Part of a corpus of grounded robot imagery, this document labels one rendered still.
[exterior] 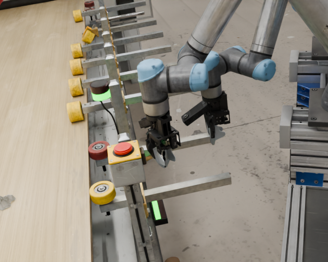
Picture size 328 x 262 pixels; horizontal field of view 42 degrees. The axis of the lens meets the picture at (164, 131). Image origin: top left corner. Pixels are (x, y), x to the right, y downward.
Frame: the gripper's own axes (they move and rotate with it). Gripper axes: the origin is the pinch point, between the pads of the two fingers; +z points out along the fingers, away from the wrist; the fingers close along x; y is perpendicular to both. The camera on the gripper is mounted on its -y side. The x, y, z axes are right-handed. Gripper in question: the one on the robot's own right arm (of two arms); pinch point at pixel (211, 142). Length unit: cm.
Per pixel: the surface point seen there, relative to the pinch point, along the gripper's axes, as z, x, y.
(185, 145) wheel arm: -2.1, -1.5, -10.3
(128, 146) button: -41, -55, -30
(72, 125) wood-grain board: -8, 21, -52
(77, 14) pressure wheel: -14, 172, -49
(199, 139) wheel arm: -3.5, -1.5, -4.7
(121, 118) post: -21.2, -5.6, -31.0
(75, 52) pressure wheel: -13, 96, -50
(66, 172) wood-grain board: -8, -11, -53
